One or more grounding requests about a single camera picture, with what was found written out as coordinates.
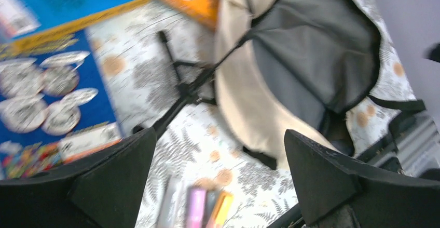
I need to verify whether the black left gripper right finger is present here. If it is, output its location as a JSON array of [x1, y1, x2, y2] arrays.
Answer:
[[284, 130, 439, 227]]

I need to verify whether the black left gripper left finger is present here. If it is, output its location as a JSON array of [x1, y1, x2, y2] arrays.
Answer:
[[1, 128, 157, 227]]

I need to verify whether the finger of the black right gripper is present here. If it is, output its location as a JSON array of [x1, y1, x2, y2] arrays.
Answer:
[[423, 43, 440, 63]]

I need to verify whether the cream canvas backpack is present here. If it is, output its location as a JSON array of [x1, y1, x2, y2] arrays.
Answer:
[[215, 0, 425, 170]]

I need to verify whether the pink highlighter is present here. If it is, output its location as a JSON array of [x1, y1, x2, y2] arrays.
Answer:
[[185, 187, 207, 228]]

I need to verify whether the orange yellow highlighter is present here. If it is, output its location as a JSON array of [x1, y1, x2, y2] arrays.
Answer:
[[206, 191, 234, 228]]

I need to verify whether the black folding tripod stand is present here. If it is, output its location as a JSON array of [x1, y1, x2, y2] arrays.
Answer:
[[152, 30, 251, 139]]

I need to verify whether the light blue book box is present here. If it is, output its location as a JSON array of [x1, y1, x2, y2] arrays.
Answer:
[[1, 0, 148, 51]]

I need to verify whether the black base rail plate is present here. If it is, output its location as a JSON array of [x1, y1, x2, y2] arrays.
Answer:
[[268, 111, 440, 228]]

